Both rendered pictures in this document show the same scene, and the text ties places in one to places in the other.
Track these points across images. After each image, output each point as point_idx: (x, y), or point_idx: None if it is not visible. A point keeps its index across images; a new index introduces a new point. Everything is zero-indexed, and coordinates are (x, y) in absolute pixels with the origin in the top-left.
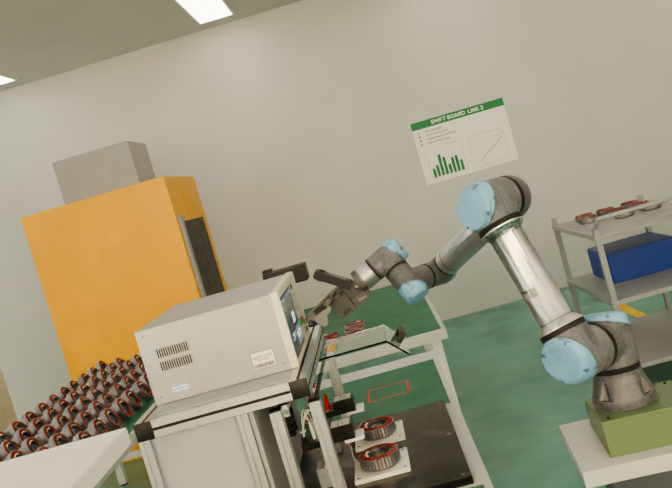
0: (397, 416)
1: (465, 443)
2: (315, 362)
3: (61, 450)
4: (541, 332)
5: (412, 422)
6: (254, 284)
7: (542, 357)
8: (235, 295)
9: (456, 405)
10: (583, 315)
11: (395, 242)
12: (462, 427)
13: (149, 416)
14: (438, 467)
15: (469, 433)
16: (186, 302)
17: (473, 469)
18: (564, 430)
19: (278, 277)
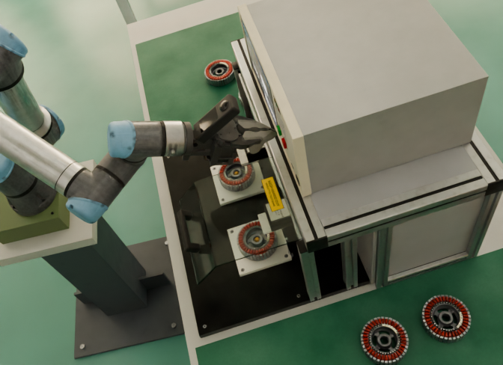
0: (252, 301)
1: (172, 225)
2: (256, 112)
3: None
4: (46, 113)
5: (228, 274)
6: (340, 99)
7: (60, 118)
8: (328, 43)
9: (186, 333)
10: (4, 159)
11: (111, 122)
12: (177, 263)
13: None
14: (188, 170)
15: (169, 246)
16: (462, 78)
17: (164, 178)
18: (90, 226)
19: (304, 114)
